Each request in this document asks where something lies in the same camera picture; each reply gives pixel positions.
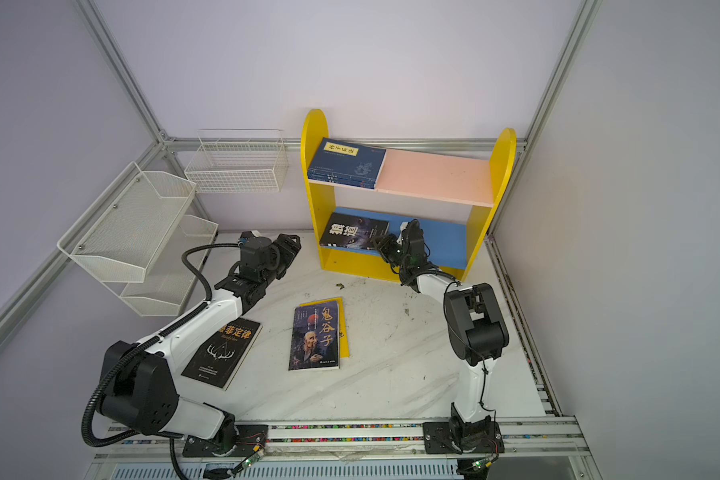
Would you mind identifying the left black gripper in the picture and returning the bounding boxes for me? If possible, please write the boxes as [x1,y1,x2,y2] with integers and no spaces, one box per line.
[261,234,300,288]

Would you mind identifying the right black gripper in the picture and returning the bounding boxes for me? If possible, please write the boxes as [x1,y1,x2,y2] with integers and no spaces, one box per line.
[370,234,409,271]

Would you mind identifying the black wolf cover book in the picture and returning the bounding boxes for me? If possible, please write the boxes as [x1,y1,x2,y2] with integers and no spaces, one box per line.
[320,212,389,250]

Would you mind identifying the navy blue book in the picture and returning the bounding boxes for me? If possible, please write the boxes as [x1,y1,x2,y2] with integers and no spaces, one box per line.
[307,138,387,190]

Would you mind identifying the dark blue yellow-edged book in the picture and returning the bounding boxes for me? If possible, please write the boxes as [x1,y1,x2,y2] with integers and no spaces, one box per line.
[288,298,341,371]

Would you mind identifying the black antler cover book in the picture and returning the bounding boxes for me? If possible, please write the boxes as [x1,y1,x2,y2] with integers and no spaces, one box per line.
[181,318,262,389]

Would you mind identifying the yellow children's book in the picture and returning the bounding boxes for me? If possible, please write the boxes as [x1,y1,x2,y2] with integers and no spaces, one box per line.
[305,297,350,359]

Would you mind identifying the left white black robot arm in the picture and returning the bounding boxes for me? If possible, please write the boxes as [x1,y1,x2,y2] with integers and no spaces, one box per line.
[80,231,301,451]

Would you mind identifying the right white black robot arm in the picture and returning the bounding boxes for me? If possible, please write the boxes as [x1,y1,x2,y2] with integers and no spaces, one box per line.
[372,219,510,455]

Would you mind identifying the yellow pink blue bookshelf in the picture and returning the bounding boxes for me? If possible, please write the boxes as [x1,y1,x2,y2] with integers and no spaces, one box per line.
[304,128,518,281]

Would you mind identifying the white mesh tiered rack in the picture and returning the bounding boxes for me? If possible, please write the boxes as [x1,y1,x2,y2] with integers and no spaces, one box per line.
[57,162,218,317]

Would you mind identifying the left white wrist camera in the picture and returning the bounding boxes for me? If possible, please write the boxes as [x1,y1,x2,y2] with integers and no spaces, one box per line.
[237,230,260,247]

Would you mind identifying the white wire basket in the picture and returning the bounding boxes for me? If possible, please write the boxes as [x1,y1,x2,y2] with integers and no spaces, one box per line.
[184,129,289,194]

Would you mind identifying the left black corrugated cable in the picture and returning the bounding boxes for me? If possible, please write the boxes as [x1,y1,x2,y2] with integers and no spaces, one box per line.
[80,242,244,480]

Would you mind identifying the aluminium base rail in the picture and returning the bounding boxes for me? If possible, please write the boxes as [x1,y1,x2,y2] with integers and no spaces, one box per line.
[84,416,602,479]

